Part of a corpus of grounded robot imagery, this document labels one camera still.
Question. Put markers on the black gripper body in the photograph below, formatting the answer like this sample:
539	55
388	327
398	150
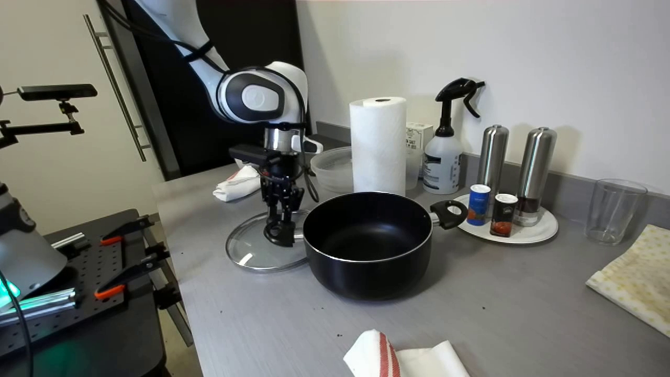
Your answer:
282	168

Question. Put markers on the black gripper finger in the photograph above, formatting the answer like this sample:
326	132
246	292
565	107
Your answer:
294	206
273	209

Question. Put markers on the glass lid with black knob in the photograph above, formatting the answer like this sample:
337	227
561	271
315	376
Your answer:
254	253

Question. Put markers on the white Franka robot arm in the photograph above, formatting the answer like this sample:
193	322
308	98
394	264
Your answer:
254	96

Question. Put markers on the black cooking pot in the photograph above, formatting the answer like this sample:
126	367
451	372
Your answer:
368	251

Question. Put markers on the white towel with red stripes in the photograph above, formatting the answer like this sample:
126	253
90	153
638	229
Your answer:
398	357
237	185

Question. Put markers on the white paper towel roll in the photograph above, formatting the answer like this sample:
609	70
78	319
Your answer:
378	146

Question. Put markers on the white outlet box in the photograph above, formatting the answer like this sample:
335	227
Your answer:
416	142

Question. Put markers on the spray bottle with black trigger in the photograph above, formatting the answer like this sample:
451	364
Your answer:
441	163

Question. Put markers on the blue and white shaker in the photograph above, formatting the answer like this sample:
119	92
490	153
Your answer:
480	206

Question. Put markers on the stainless steel grinder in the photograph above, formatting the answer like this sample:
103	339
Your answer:
537	163
492	157

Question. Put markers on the dark spice jar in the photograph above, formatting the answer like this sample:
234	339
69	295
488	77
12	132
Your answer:
502	215

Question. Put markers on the black perforated robot table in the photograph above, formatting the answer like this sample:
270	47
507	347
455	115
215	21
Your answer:
97	327

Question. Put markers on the white round plate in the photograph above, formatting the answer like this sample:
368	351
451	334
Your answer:
530	230

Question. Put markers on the clear drinking glass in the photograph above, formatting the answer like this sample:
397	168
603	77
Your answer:
615	211

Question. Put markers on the beige patterned cloth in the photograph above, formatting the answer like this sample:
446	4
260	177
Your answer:
638	279

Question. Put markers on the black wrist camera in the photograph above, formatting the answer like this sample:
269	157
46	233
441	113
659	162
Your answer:
252	153

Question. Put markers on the black camera on stand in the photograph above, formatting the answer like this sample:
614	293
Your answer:
54	91

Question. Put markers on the aluminium rail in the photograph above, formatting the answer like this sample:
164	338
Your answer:
42	304

